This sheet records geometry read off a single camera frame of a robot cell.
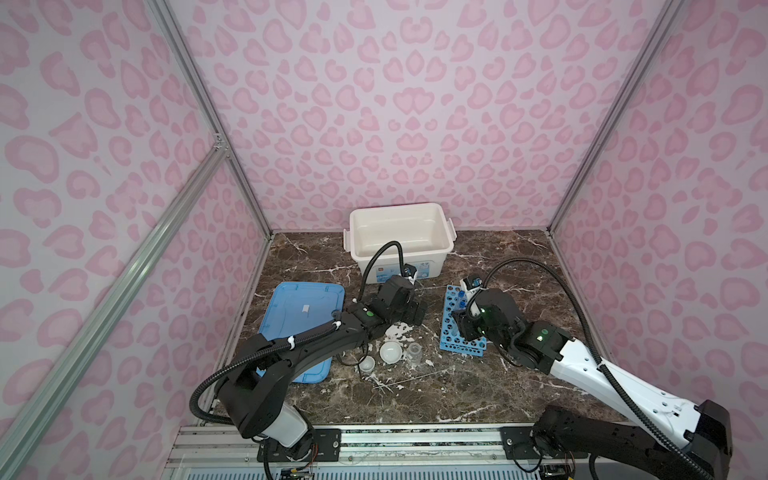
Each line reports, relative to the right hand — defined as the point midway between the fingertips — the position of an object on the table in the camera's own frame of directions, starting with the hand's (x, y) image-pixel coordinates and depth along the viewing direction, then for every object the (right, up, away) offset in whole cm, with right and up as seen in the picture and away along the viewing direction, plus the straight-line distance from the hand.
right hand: (462, 309), depth 76 cm
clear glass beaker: (-11, -14, +6) cm, 19 cm away
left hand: (-12, +3, +8) cm, 15 cm away
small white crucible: (-25, -17, +9) cm, 31 cm away
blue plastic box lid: (-52, -4, +22) cm, 57 cm away
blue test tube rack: (-1, -10, +10) cm, 14 cm away
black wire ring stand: (-28, -14, +1) cm, 31 cm away
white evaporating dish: (-18, -15, +11) cm, 26 cm away
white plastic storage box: (-7, +23, +33) cm, 41 cm away
